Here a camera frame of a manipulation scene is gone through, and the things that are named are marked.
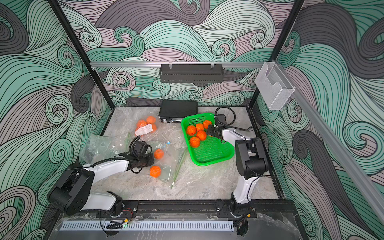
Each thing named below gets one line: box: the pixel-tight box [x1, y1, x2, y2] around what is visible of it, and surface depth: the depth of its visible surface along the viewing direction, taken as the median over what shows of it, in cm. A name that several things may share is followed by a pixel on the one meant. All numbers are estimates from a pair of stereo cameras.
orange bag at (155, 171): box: [149, 165, 161, 178], surface depth 83 cm
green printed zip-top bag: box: [78, 131, 130, 165], surface depth 94 cm
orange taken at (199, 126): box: [196, 123, 204, 131], surface depth 103 cm
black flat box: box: [158, 99, 199, 124], surface depth 113 cm
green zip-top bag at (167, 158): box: [141, 141, 187, 188], surface depth 91 cm
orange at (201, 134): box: [196, 129, 207, 141], surface depth 97 cm
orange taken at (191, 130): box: [186, 125, 197, 136], surface depth 100 cm
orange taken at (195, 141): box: [190, 136, 201, 148], surface depth 94 cm
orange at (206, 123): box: [203, 120, 212, 130], surface depth 105 cm
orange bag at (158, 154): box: [153, 148, 165, 160], surface depth 91 cm
